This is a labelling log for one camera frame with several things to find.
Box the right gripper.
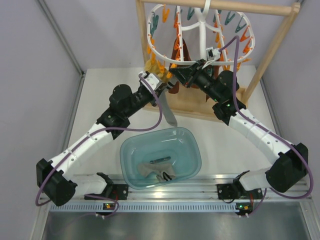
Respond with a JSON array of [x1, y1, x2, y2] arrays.
[[171, 59, 223, 103]]

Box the yellow sock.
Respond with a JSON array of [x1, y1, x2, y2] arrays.
[[157, 68, 170, 84], [144, 59, 161, 75]]

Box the white round clip hanger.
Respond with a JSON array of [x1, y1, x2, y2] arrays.
[[145, 0, 256, 70]]

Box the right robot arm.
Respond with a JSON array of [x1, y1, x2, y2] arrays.
[[169, 59, 310, 199]]

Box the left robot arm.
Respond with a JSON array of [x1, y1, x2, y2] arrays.
[[35, 78, 174, 207]]

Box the dark clip in tub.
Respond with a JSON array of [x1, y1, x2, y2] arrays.
[[149, 156, 171, 164]]

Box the right brown sock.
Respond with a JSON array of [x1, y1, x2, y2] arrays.
[[204, 65, 223, 103]]

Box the wooden hanging rack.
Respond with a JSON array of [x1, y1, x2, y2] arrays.
[[136, 0, 302, 123]]

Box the teal plastic tub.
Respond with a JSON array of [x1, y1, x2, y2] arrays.
[[119, 127, 202, 190]]

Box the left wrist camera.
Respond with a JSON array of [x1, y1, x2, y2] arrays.
[[138, 71, 163, 91]]

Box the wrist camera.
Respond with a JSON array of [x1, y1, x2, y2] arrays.
[[205, 47, 221, 62], [138, 71, 163, 91]]

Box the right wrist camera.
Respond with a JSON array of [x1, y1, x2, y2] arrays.
[[205, 47, 221, 62]]

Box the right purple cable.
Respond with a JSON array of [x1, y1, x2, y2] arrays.
[[219, 35, 315, 218]]

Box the aluminium mounting rail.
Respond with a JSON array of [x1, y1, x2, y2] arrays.
[[39, 172, 313, 201]]

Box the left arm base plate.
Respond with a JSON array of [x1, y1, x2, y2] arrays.
[[84, 184, 129, 201]]

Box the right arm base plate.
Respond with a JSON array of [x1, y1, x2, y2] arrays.
[[216, 183, 250, 200]]

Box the slotted cable duct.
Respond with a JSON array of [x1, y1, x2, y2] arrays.
[[50, 201, 252, 213]]

